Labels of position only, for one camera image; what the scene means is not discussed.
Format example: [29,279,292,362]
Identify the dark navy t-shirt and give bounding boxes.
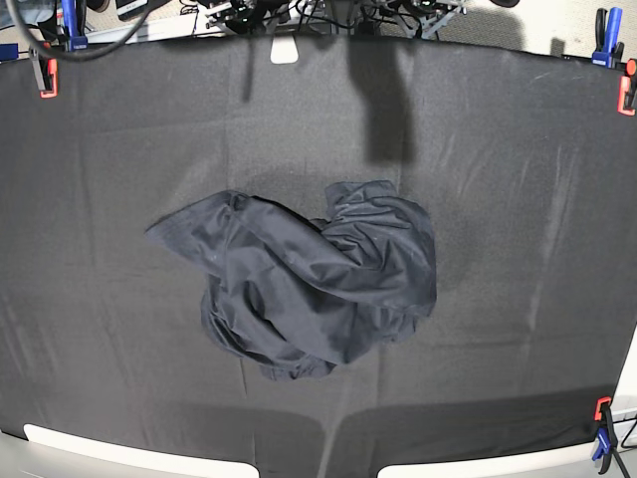
[145,180,437,380]

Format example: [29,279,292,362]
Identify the black table cover cloth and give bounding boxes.
[1,36,636,477]

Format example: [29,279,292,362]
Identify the white tab at table edge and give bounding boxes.
[270,36,300,65]

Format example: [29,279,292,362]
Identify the orange clamp far left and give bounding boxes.
[29,47,59,99]

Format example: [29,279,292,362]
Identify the orange clamp far right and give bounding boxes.
[617,59,636,117]

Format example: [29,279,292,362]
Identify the blue bar clamp far left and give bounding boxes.
[60,0,89,52]

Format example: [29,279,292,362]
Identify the blue bar clamp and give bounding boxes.
[60,0,89,52]
[591,7,623,69]

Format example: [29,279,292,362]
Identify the blue bar clamp far right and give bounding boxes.
[591,7,623,69]

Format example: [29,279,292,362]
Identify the blue orange clamp near right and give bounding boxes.
[591,396,631,478]

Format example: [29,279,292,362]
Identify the thick black looping cable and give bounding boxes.
[4,0,165,63]

